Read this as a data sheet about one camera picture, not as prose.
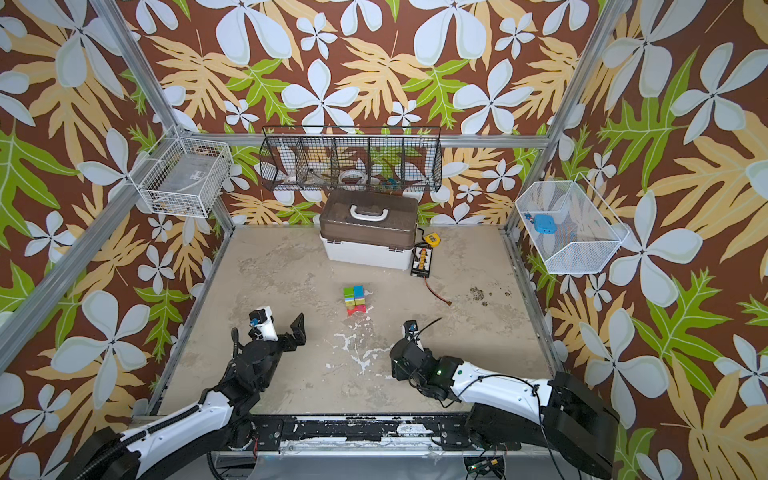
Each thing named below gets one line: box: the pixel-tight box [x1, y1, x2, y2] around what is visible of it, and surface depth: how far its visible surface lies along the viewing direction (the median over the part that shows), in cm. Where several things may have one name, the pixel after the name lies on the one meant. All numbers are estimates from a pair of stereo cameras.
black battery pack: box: [410, 241, 433, 279], surface depth 110 cm
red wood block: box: [347, 304, 367, 317], surface depth 97 cm
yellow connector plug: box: [424, 232, 441, 248], surface depth 117 cm
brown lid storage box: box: [319, 190, 419, 270], surface depth 98 cm
